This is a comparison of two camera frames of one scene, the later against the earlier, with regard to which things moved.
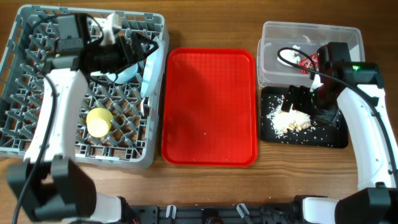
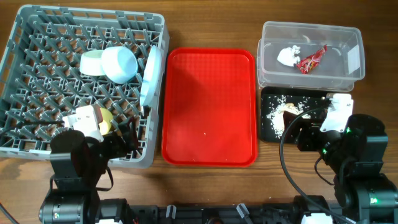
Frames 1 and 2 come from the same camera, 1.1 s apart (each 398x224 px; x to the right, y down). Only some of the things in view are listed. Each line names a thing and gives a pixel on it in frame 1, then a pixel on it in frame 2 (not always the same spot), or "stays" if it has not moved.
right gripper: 331,117 → 310,128
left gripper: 127,56 → 120,149
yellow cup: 99,121 stays
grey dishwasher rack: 113,130 stays
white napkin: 290,56 stays
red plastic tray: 209,107 stays
